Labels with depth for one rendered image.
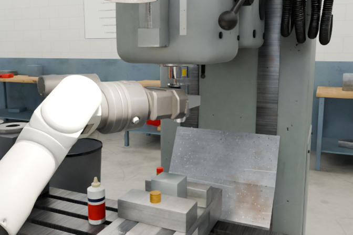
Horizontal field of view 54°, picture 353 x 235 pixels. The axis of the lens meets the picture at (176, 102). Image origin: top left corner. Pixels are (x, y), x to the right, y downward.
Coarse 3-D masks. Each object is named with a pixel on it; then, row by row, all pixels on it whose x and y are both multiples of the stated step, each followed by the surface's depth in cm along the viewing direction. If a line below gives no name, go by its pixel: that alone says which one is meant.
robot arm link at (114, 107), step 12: (48, 84) 53; (108, 84) 56; (108, 96) 55; (120, 96) 56; (108, 108) 55; (120, 108) 55; (96, 120) 53; (108, 120) 55; (120, 120) 56; (84, 132) 55; (108, 132) 57
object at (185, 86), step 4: (168, 84) 68; (172, 84) 67; (176, 84) 67; (180, 84) 67; (184, 84) 67; (188, 84) 68; (176, 88) 67; (180, 88) 67; (184, 88) 67; (188, 88) 68
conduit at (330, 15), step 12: (288, 0) 77; (300, 0) 75; (312, 0) 75; (324, 0) 73; (288, 12) 78; (300, 12) 76; (312, 12) 76; (324, 12) 73; (288, 24) 80; (300, 24) 77; (312, 24) 77; (324, 24) 75; (300, 36) 80; (312, 36) 81; (324, 36) 77
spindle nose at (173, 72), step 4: (168, 68) 67; (172, 68) 66; (176, 68) 66; (180, 68) 66; (184, 68) 66; (188, 68) 67; (168, 72) 68; (172, 72) 67; (176, 72) 66; (180, 72) 66; (188, 72) 67; (168, 76) 68; (172, 76) 67; (176, 76) 66; (180, 76) 66; (184, 76) 67; (188, 76) 67
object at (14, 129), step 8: (0, 120) 101; (0, 128) 90; (8, 128) 90; (16, 128) 90; (0, 136) 88; (8, 136) 87; (16, 136) 87; (0, 144) 88; (8, 144) 87; (0, 152) 88; (0, 160) 89; (48, 184) 99
